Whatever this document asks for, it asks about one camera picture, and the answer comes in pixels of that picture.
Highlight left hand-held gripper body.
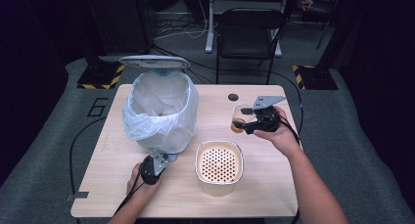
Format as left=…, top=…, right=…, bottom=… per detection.
left=139, top=149, right=169, bottom=186

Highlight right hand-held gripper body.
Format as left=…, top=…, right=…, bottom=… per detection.
left=252, top=96, right=287, bottom=133

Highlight clear plastic cup brown liquid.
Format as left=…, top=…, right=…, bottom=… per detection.
left=230, top=103, right=259, bottom=134

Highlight white plastic bin liner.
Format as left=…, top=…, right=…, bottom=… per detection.
left=122, top=70, right=200, bottom=155

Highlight beige tub with perforated strainer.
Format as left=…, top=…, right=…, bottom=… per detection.
left=194, top=140, right=245, bottom=198

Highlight white grey pedal trash can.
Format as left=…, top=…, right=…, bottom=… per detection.
left=118, top=55, right=200, bottom=162

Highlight person's right hand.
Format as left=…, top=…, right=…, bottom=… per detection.
left=254, top=106, right=302, bottom=158

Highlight person's left hand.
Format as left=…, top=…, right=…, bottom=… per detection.
left=126, top=162, right=162, bottom=203

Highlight black stand base hazard stripes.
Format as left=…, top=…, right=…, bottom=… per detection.
left=292, top=65, right=340, bottom=91
left=76, top=64, right=126, bottom=90

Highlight black folding chair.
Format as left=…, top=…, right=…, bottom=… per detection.
left=214, top=7, right=288, bottom=85

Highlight grey floor tape strip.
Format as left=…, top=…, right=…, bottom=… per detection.
left=67, top=191, right=90, bottom=202

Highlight black metal tripod stand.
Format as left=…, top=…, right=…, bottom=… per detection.
left=315, top=0, right=344, bottom=51

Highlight right hand-held gripper black cable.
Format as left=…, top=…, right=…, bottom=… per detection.
left=278, top=114, right=301, bottom=144

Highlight hand-held gripper black cable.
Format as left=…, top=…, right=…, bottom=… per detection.
left=278, top=114, right=301, bottom=144
left=115, top=173, right=145, bottom=216

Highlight left hand-held gripper black cable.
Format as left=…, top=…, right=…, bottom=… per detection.
left=115, top=173, right=145, bottom=216

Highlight long black floor cable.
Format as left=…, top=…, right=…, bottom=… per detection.
left=270, top=70, right=304, bottom=120
left=69, top=116, right=108, bottom=196

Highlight white metal desk frame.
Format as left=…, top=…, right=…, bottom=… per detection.
left=205, top=0, right=292, bottom=58

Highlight white floor cables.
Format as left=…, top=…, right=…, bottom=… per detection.
left=153, top=0, right=208, bottom=41

